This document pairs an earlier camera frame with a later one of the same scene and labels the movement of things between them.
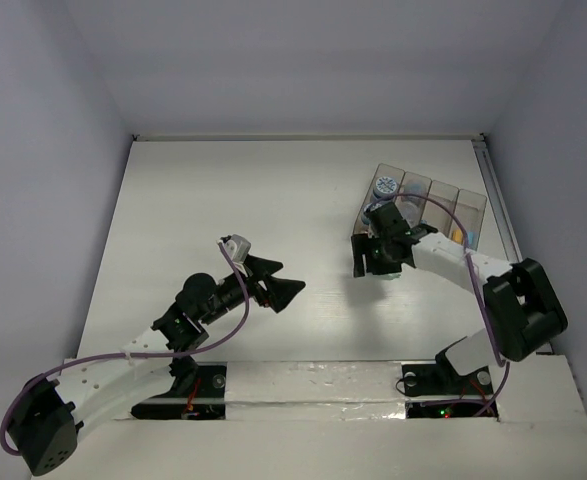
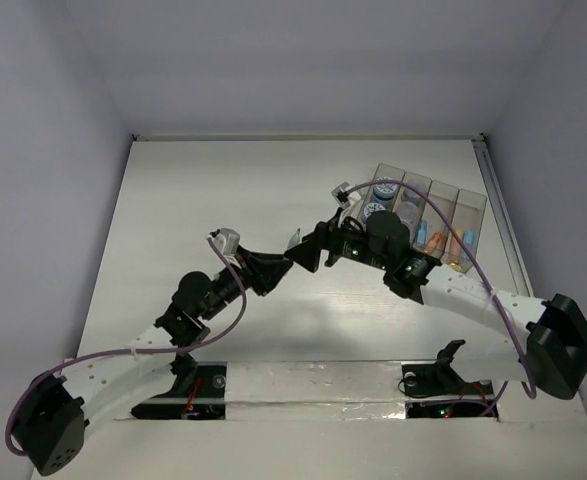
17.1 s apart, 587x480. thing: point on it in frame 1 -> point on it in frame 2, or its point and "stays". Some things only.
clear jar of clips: (411, 212) stays
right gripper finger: (359, 244) -> (306, 254)
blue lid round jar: (371, 207) stays
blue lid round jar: (384, 188) stays
